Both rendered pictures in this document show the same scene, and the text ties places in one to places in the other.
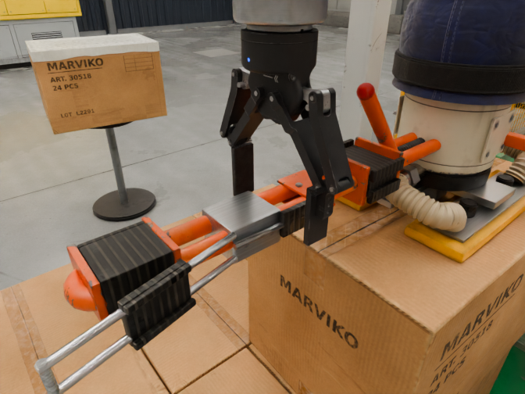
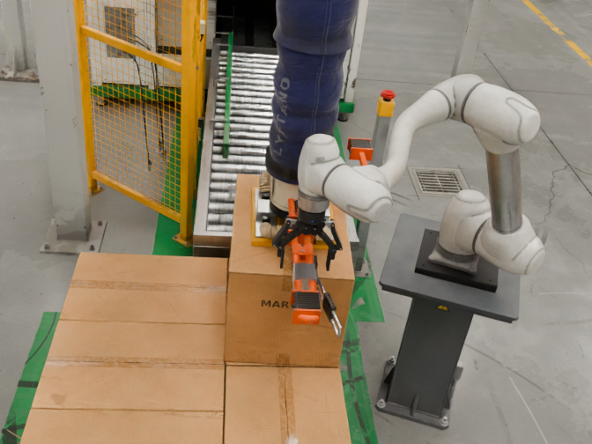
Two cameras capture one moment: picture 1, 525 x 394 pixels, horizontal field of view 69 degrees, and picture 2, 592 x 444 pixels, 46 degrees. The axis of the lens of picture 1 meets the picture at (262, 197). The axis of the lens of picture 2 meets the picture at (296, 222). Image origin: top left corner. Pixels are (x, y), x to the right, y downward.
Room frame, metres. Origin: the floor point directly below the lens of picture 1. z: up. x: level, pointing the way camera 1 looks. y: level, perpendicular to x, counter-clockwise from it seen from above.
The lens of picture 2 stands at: (-0.41, 1.37, 2.32)
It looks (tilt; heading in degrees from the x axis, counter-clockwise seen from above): 34 degrees down; 302
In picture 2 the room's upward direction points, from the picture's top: 7 degrees clockwise
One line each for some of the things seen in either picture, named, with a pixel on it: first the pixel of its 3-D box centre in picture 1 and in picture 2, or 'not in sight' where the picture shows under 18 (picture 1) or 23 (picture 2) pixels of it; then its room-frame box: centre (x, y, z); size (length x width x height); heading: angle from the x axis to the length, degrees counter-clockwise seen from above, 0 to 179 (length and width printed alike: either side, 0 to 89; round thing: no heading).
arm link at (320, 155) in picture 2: not in sight; (321, 165); (0.39, -0.01, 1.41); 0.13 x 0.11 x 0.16; 166
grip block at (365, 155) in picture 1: (359, 169); (299, 231); (0.51, -0.14, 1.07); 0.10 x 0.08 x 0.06; 39
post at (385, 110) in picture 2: not in sight; (369, 191); (0.88, -1.37, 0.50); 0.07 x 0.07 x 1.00; 39
